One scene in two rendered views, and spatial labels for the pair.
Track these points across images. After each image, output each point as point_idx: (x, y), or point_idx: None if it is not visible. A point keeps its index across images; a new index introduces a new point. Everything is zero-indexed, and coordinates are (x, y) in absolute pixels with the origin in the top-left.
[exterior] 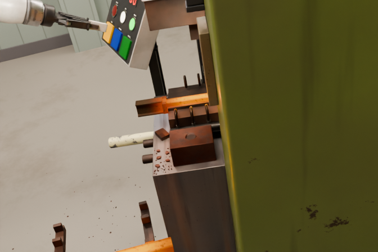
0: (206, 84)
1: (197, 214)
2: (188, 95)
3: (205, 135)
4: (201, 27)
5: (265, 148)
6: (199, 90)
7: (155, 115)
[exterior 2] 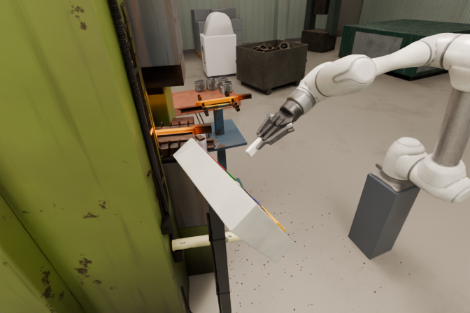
0: None
1: None
2: (179, 136)
3: (175, 120)
4: None
5: None
6: (171, 140)
7: (205, 150)
